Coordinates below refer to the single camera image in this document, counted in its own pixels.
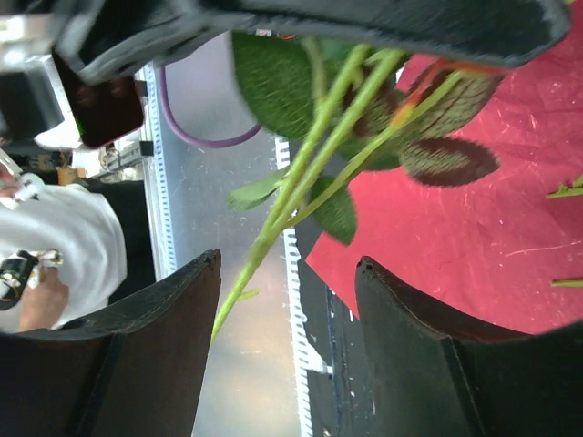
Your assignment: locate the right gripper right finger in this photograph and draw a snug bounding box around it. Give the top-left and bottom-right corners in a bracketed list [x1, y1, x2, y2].
[356, 257, 582, 436]

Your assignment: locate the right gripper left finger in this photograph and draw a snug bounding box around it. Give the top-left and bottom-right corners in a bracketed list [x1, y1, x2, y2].
[1, 249, 221, 437]

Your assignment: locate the red wrapping paper sheet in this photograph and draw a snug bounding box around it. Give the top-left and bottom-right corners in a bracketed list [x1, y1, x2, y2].
[307, 33, 582, 333]

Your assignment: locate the dusty pink flower stem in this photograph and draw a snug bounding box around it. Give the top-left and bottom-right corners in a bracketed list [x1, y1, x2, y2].
[551, 279, 583, 288]

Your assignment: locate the orange flower stem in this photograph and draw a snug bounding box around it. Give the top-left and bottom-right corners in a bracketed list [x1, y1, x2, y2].
[546, 176, 583, 199]

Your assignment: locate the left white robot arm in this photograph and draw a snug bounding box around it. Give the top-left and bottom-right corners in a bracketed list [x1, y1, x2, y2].
[46, 0, 572, 148]

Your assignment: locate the person in white shirt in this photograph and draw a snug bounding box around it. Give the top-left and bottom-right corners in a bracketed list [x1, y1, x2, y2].
[1, 178, 156, 332]

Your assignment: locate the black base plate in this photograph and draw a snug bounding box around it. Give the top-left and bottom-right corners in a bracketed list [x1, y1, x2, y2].
[295, 218, 380, 437]

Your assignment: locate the white slotted cable duct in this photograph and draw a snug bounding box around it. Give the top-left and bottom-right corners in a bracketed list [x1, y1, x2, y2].
[272, 136, 333, 437]

